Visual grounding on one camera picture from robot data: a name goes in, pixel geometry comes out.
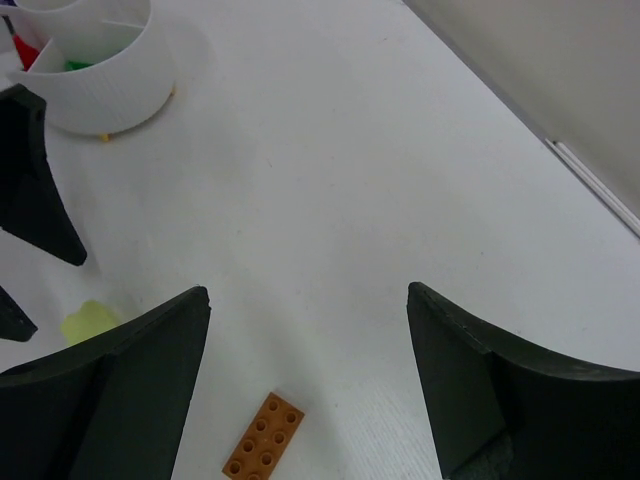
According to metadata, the red lego brick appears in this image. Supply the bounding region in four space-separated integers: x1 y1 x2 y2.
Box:
11 33 40 71

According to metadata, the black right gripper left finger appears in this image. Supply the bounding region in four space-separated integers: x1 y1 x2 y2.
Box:
1 286 210 479

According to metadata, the green square lego brick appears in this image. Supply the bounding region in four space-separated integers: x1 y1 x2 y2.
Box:
64 60 92 72

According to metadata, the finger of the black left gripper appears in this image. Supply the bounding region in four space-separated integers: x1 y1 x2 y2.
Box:
0 287 38 342
1 84 87 265

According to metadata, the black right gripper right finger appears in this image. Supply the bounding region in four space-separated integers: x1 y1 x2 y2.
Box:
407 282 639 479

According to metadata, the white round divided container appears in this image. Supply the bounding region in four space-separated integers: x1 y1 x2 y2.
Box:
1 1 176 137

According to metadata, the yellow lego brick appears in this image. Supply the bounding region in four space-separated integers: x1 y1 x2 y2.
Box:
60 300 121 346

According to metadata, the orange lego brick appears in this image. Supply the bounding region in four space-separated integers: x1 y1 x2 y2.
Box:
222 392 305 480

